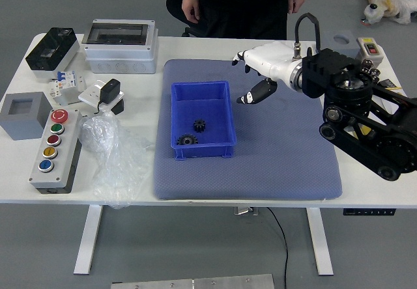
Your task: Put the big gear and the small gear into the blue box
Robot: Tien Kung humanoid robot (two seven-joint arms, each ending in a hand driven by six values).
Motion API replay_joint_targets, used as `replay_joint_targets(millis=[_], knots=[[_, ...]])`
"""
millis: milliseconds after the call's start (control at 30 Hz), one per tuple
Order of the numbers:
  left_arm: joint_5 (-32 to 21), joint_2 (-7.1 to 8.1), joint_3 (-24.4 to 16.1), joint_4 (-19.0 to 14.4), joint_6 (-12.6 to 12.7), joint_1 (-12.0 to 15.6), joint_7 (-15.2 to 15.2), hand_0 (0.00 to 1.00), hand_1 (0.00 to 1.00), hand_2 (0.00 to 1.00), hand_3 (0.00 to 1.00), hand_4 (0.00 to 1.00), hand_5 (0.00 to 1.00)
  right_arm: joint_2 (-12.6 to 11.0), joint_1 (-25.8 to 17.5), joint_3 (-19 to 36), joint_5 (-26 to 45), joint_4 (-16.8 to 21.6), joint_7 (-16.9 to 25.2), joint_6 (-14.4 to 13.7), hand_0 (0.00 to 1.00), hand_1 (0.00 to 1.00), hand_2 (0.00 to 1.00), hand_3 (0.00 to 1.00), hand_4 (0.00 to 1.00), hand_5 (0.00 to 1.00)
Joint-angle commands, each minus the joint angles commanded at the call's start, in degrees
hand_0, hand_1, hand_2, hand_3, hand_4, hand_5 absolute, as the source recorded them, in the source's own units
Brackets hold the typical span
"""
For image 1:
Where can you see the metal under-table bracket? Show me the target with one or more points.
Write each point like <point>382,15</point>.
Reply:
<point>246,211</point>

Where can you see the brown capacitor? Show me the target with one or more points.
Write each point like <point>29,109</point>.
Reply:
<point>374,73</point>
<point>366,64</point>

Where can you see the black-lidded white enclosure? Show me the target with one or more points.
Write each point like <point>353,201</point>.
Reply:
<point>49,53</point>

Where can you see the grey cube round recess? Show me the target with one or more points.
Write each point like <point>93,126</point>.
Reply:
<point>340,40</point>

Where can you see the black power adapter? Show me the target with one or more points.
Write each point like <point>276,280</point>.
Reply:
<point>109,90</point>

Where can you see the grey cube square recess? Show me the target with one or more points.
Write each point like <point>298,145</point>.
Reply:
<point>19,126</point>

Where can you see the small black module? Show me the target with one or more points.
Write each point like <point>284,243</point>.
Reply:
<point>388,84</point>

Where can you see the grey two-button switch box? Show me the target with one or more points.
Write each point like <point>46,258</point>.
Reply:
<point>369,49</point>

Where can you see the white table leg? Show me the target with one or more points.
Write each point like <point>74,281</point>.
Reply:
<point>88,240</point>
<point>321,243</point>

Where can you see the clear plastic bag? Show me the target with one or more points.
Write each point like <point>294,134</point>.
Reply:
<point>110,159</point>

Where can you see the black office chair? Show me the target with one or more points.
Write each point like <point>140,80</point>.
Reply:
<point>174,6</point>

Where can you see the blue-grey mat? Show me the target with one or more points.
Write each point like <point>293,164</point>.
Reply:
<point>260,172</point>

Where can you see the white orange circuit breaker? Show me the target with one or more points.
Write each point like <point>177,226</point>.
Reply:
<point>55,88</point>

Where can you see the white socket panel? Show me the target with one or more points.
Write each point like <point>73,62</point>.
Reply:
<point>89,95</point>

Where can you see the small black gear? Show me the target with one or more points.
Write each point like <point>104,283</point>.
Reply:
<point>200,127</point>

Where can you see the large black gear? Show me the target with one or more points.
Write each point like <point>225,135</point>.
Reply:
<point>188,140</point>

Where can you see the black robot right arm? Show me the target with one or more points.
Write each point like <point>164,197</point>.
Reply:
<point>332,71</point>

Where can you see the black table control panel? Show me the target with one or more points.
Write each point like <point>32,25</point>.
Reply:
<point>368,211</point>

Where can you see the grey five-button control station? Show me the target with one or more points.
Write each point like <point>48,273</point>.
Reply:
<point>52,178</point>

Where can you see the white blue circuit breaker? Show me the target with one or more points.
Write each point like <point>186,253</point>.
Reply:
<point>68,79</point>

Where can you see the white plush toy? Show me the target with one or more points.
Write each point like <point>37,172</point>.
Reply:
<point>391,2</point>

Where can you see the metal plate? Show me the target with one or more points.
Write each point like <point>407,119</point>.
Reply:
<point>195,282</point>

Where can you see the blue plastic bin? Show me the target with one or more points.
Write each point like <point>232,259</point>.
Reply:
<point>215,113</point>

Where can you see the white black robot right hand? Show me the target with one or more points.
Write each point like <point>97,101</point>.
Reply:
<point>270,59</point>

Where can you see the person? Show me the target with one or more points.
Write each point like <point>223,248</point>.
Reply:
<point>241,6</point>

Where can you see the person's right hand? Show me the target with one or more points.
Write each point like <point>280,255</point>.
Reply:
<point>190,9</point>

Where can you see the small black box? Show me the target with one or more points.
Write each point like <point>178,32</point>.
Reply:
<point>119,106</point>

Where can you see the grey distribution box clear window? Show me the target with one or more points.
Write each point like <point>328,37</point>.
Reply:
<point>120,54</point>

